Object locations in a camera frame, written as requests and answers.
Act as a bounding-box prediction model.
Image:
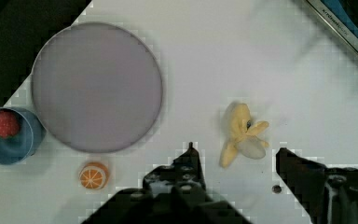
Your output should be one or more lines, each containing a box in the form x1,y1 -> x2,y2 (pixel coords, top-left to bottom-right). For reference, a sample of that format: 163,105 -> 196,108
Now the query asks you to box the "orange slice toy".
79,161 -> 110,189

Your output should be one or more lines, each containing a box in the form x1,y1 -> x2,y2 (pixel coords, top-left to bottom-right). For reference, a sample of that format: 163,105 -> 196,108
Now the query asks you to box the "silver toaster oven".
303,0 -> 358,56

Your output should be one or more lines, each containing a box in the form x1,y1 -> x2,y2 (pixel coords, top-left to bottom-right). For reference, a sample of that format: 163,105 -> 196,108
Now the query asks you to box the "peeled toy banana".
220,104 -> 269,168

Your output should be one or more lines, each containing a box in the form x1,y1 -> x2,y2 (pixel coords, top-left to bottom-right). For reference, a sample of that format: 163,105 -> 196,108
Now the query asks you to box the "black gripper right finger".
276,147 -> 358,224

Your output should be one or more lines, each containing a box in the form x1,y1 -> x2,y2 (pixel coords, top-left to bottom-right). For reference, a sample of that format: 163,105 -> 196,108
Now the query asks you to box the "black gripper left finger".
142,142 -> 206,197

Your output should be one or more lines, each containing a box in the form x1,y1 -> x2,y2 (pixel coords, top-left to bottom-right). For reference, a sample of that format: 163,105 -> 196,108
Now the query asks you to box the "red toy strawberry in bowl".
0,110 -> 21,139

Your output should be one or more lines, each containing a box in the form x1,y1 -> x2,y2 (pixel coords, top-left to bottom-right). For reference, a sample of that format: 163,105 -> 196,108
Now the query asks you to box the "blue bowl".
0,107 -> 46,165

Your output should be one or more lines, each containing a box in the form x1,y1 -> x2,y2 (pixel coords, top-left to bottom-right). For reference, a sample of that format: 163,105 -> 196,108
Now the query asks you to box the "grey round plate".
31,22 -> 163,153

